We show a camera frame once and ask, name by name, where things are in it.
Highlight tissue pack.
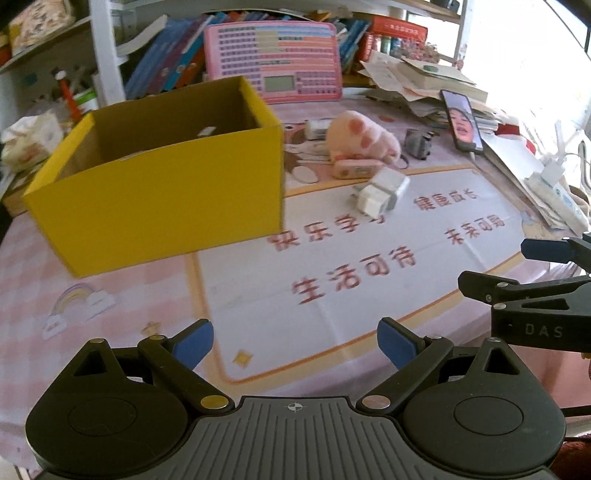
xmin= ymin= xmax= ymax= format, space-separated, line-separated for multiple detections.
xmin=0 ymin=113 xmax=63 ymax=171

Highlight red pen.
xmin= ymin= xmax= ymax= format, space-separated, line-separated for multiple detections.
xmin=55 ymin=69 xmax=81 ymax=123

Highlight leaning blue books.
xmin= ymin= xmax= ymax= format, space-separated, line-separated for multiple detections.
xmin=337 ymin=18 xmax=370 ymax=75

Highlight printed white table mat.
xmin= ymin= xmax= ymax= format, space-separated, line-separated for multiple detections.
xmin=187 ymin=168 xmax=573 ymax=384

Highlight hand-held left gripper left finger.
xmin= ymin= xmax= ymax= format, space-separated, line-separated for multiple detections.
xmin=60 ymin=318 xmax=236 ymax=414

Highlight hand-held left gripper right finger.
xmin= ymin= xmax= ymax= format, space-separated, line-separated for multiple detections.
xmin=355 ymin=318 xmax=532 ymax=414

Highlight white charger adapter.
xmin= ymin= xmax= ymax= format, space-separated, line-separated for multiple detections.
xmin=353 ymin=167 xmax=411 ymax=219

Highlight stack of papers and books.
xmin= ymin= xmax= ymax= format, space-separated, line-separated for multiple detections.
xmin=358 ymin=51 xmax=499 ymax=134

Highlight pink checked tablecloth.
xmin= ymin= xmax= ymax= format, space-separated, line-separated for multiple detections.
xmin=0 ymin=99 xmax=591 ymax=472

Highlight white shelf frame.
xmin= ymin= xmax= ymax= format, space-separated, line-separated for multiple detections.
xmin=0 ymin=0 xmax=472 ymax=112

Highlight white jar green label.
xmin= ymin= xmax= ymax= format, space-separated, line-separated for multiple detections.
xmin=76 ymin=88 xmax=100 ymax=116

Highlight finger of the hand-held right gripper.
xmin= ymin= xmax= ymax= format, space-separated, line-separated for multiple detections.
xmin=521 ymin=233 xmax=591 ymax=278
xmin=457 ymin=270 xmax=591 ymax=315

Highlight small grey toy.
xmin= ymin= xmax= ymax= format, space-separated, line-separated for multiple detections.
xmin=405 ymin=128 xmax=437 ymax=160

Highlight pink learning tablet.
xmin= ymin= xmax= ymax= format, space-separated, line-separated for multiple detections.
xmin=204 ymin=21 xmax=343 ymax=104

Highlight small pink case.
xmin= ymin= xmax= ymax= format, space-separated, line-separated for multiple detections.
xmin=332 ymin=158 xmax=384 ymax=181

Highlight yellow cardboard box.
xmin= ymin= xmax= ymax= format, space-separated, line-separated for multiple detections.
xmin=23 ymin=75 xmax=286 ymax=279

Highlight pink plush paw toy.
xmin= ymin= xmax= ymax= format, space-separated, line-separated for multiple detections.
xmin=325 ymin=111 xmax=402 ymax=163

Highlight black smartphone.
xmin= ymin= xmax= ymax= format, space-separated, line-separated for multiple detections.
xmin=440 ymin=89 xmax=485 ymax=155

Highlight loose white papers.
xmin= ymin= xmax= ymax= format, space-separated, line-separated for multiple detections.
xmin=480 ymin=134 xmax=589 ymax=229

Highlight white cable plug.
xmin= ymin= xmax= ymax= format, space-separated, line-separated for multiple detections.
xmin=531 ymin=157 xmax=568 ymax=185

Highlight red box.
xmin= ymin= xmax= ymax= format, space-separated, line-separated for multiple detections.
xmin=360 ymin=16 xmax=428 ymax=63

